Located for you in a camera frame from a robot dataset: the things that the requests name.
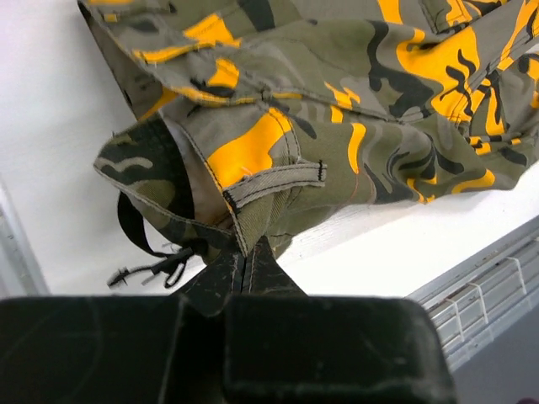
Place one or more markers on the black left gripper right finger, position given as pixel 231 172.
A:
pixel 264 276

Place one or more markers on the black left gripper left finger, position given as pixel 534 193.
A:
pixel 208 290

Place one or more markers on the yellow camouflage trousers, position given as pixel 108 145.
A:
pixel 256 120

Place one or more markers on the aluminium table edge rail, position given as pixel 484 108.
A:
pixel 485 295

